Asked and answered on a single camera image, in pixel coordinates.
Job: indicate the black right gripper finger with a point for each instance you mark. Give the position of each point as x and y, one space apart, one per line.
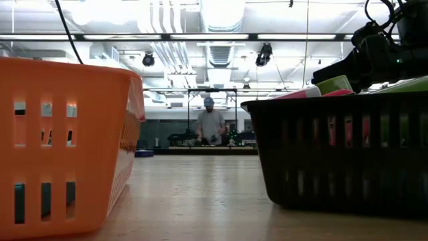
347 67

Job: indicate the light green wall charger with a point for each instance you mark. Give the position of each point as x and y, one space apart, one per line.
334 83

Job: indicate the black plastic basket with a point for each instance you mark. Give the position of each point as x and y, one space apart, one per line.
334 174

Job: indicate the silver ceiling duct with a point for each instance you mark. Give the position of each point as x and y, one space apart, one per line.
220 16

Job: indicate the orange plastic basket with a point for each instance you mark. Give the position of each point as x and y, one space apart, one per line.
90 150

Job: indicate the person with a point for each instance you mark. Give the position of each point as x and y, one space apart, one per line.
210 124

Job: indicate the flat dark blue disc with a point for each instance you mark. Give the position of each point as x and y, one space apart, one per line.
144 153

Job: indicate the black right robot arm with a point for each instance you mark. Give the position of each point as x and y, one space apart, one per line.
414 20

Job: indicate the black background rig frame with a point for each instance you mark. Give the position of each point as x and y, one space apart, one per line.
188 100

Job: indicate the black background robot arm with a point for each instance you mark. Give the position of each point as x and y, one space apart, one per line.
242 135
184 138

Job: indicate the pinkish red wall charger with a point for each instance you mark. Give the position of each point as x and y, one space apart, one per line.
294 93

